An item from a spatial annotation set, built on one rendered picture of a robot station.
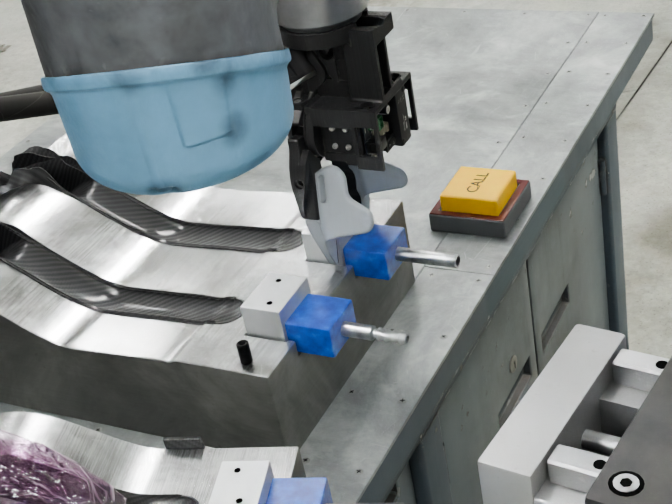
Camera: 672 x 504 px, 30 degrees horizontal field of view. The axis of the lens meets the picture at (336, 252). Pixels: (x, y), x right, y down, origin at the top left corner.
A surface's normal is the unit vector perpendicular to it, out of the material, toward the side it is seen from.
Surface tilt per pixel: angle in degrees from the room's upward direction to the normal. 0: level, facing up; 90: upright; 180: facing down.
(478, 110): 0
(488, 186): 0
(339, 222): 79
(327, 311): 0
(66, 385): 90
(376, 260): 90
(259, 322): 90
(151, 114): 92
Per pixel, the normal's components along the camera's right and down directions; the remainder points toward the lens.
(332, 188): -0.46, 0.38
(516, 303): 0.89, 0.11
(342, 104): -0.17, -0.83
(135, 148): -0.21, 0.59
